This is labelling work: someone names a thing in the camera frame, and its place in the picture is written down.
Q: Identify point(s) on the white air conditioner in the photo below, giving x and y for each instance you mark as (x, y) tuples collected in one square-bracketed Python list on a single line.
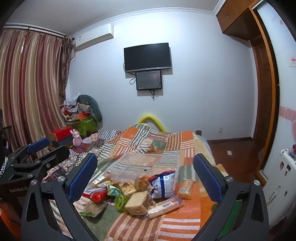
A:
[(92, 37)]

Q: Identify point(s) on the flat pastry packet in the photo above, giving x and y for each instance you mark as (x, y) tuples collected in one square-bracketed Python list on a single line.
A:
[(93, 209)]

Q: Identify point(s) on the small black wall monitor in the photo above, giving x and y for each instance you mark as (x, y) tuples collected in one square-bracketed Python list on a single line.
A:
[(148, 80)]

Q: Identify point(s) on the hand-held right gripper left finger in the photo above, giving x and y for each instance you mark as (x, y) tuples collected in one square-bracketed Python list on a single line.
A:
[(82, 177)]

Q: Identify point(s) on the tan packet white label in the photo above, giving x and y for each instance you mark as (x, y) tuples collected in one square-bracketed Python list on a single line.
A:
[(100, 179)]

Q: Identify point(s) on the large black wall television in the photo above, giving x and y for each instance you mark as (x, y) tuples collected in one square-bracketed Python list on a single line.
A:
[(147, 56)]

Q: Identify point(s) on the pile of clutter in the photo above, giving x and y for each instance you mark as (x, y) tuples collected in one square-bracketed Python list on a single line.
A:
[(70, 109)]

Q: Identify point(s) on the wooden overhead cabinet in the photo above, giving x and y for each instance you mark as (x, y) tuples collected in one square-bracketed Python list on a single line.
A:
[(235, 18)]

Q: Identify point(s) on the long cracker packet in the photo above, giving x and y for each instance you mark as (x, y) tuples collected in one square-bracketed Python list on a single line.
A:
[(164, 206)]

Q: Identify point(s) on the brown bread packet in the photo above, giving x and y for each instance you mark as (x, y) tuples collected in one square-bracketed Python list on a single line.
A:
[(138, 204)]

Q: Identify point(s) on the clear plastic container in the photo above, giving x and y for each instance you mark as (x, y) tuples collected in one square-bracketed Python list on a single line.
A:
[(143, 164)]

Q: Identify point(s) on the white wall outlet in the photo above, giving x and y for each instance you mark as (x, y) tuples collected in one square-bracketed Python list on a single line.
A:
[(220, 129)]

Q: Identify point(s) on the tan wafer packet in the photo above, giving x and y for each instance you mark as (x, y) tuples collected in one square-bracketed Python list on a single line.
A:
[(185, 188)]

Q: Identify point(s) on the green jelly cup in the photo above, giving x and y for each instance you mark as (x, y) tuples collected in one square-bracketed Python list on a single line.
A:
[(120, 202)]

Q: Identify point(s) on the striped red beige curtain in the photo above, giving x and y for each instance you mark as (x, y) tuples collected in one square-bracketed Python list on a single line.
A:
[(34, 81)]

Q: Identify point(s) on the patchwork striped blanket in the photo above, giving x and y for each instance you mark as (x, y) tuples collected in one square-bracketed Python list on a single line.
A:
[(180, 222)]

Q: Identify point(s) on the white appliance with stickers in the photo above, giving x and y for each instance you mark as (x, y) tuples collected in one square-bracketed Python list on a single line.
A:
[(283, 180)]

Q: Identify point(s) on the green pea snack packet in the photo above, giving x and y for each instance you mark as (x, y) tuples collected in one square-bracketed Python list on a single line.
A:
[(113, 190)]

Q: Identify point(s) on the white door pink decoration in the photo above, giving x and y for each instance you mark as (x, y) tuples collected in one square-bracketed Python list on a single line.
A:
[(284, 97)]

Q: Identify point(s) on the red snack packet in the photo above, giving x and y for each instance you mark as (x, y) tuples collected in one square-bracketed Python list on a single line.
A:
[(96, 194)]

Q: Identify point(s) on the pink door sticker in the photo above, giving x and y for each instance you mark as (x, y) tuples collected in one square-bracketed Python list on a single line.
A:
[(293, 62)]

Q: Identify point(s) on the green printed box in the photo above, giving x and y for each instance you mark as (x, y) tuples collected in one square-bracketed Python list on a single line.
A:
[(86, 126)]

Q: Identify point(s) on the yellow foam tube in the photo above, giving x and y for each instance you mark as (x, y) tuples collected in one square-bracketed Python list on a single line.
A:
[(151, 117)]

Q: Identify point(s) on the blue white snack bag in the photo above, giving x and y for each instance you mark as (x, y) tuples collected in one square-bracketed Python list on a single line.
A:
[(161, 185)]

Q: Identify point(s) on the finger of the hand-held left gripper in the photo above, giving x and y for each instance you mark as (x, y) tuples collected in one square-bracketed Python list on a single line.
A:
[(57, 153), (38, 144)]

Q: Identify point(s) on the pink plush toy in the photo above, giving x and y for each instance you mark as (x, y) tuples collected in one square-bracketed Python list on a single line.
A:
[(76, 139)]

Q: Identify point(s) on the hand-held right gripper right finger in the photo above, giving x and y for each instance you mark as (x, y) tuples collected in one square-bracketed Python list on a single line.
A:
[(208, 179)]

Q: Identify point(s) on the clear bag of orange snacks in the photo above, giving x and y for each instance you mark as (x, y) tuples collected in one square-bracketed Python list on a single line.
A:
[(143, 182)]

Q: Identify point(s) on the wooden door frame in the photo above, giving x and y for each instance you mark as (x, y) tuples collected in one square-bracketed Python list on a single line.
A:
[(266, 97)]

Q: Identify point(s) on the red flat box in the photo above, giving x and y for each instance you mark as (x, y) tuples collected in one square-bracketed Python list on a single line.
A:
[(61, 134)]

